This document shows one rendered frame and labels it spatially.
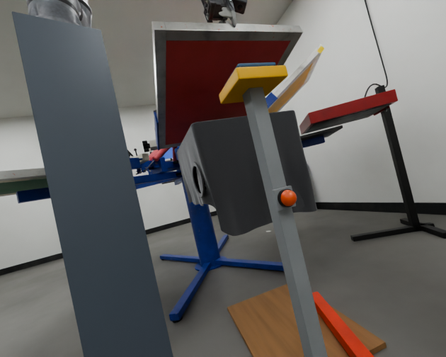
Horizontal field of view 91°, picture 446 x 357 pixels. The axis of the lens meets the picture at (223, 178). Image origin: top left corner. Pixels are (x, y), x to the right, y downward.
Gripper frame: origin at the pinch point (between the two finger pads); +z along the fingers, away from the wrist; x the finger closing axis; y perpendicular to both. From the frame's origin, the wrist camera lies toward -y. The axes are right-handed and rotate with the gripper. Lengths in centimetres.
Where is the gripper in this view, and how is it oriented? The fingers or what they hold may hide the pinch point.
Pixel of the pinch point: (233, 30)
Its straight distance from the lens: 97.4
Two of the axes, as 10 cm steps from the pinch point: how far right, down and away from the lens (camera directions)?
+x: 2.4, -3.5, -9.0
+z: 3.0, 9.1, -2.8
